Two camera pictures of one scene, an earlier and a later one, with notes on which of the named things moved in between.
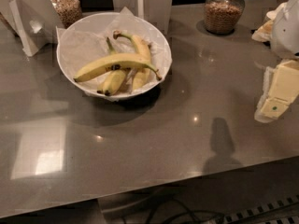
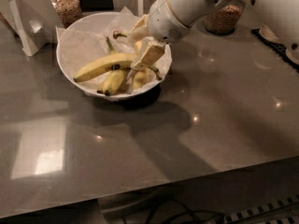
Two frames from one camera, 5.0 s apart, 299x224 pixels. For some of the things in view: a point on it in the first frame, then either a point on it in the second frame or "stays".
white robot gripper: x=287 y=32 to x=165 y=22
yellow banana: x=112 y=80 stays
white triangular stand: x=32 y=33 stays
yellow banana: x=115 y=63 stays
